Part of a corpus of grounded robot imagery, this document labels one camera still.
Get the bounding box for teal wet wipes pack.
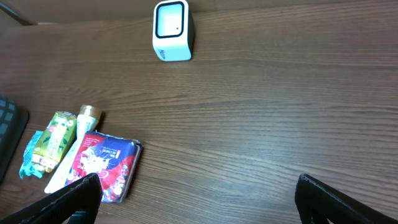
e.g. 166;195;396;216
19;131;44;179

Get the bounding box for green yellow snack pouch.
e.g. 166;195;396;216
32;111;77;172

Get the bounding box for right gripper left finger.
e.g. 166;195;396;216
1;173;102;224

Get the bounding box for grey plastic mesh basket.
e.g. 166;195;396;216
0;1;30;184

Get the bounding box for white tube gold cap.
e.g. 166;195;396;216
44;105;102;194

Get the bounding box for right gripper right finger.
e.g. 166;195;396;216
295;174;397;224

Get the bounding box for white barcode scanner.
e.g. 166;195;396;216
152;0;195;62

